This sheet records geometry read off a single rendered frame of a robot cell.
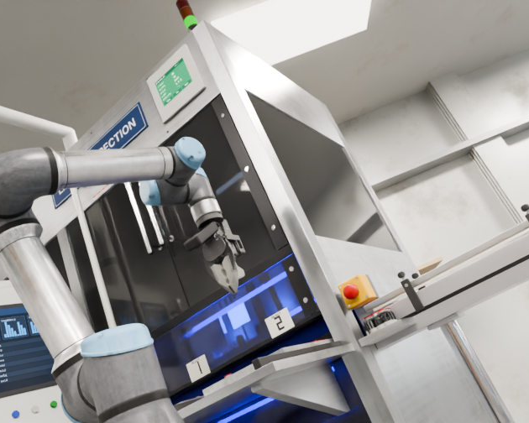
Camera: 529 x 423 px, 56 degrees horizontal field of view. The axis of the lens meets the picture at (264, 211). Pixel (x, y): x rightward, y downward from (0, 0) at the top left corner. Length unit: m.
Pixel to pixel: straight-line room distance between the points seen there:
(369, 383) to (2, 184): 0.97
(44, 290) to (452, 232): 4.41
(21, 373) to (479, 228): 4.25
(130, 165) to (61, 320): 0.34
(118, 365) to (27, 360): 1.06
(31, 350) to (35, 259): 0.88
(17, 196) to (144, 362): 0.40
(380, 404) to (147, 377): 0.70
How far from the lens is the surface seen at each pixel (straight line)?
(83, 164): 1.07
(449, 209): 5.18
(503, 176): 5.31
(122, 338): 0.87
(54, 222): 2.28
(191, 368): 1.69
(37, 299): 1.05
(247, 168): 1.59
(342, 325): 1.39
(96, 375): 0.88
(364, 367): 1.38
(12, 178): 1.03
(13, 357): 1.89
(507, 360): 4.94
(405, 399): 1.50
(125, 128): 2.02
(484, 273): 1.39
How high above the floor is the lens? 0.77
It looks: 22 degrees up
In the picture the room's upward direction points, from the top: 24 degrees counter-clockwise
